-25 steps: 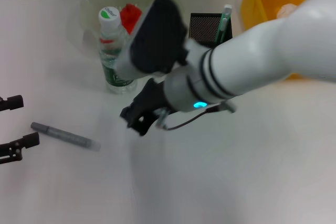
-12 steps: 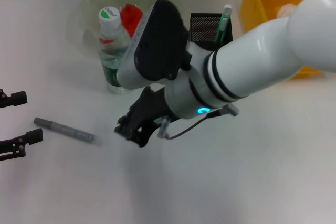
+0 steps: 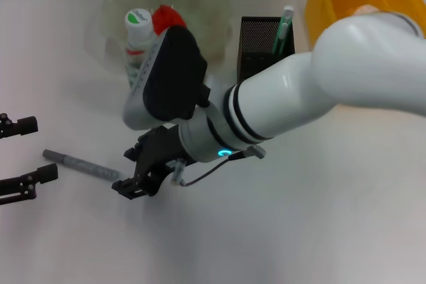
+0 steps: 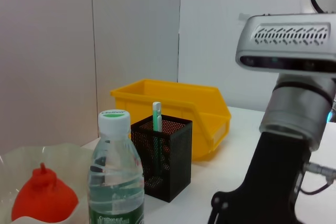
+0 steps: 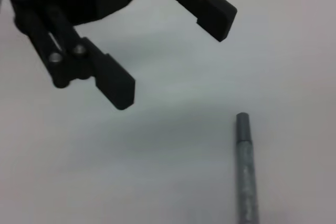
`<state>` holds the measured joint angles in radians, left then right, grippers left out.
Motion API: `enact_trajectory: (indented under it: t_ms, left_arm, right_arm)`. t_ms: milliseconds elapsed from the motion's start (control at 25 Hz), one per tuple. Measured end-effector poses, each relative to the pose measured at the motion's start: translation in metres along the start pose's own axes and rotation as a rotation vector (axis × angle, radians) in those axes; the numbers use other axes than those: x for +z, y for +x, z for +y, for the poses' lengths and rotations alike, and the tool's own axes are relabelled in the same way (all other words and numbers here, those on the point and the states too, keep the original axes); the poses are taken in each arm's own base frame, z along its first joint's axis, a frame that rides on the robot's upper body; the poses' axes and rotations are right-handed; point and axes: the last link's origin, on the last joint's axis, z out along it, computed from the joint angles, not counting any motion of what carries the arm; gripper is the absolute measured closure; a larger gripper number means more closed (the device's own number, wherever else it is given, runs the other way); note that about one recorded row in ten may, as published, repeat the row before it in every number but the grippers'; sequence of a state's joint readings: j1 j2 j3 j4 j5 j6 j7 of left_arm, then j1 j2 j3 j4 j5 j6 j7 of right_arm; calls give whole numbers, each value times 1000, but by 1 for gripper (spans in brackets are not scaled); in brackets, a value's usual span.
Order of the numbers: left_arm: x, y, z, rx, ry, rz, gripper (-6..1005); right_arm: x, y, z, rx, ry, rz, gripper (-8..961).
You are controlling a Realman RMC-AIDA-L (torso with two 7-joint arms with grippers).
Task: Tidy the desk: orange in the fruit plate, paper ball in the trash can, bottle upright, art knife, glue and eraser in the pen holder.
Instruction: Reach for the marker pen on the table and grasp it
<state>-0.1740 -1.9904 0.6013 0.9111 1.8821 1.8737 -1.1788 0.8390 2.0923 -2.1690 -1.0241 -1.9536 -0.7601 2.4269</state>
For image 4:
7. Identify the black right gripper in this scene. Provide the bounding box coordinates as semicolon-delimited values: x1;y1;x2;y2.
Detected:
207;131;313;224

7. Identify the clear plastic water bottle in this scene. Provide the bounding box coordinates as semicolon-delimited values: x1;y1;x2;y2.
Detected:
88;109;145;224

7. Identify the red-orange fruit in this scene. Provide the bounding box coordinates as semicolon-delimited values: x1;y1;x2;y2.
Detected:
10;163;79;223

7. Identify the black mesh pen holder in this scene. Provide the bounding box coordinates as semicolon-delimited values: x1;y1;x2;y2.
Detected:
130;115;193;203

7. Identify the green glass fruit bowl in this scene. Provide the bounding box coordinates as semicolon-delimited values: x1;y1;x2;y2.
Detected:
0;142;98;224

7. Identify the yellow plastic bin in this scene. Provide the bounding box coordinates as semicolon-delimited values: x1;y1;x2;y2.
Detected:
110;78;232;162

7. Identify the gray right gripper cable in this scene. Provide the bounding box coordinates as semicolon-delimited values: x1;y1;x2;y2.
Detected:
299;162;336;196

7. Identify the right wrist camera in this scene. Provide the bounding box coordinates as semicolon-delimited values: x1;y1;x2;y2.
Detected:
234;13;336;74

